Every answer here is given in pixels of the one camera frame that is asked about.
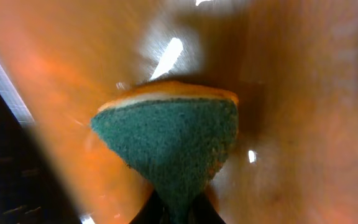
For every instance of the black water tray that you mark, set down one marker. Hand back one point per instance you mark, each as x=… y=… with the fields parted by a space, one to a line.
x=293 y=65

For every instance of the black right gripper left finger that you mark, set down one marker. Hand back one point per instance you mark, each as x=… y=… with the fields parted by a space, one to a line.
x=153 y=211

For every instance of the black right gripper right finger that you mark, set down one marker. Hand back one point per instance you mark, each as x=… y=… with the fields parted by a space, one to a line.
x=204 y=212

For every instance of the green and orange sponge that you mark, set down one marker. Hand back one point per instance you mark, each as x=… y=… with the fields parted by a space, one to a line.
x=176 y=135

